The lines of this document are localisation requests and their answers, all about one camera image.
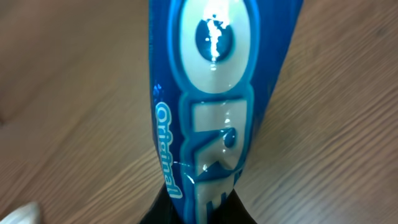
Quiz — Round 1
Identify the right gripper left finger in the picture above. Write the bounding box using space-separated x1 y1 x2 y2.
139 184 182 224

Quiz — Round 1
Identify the beige wrapper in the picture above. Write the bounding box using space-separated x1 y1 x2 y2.
1 202 41 224

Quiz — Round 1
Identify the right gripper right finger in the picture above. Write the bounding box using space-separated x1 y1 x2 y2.
214 190 257 224

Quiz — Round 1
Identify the blue snack packet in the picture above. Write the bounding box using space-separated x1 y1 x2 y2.
149 0 303 223

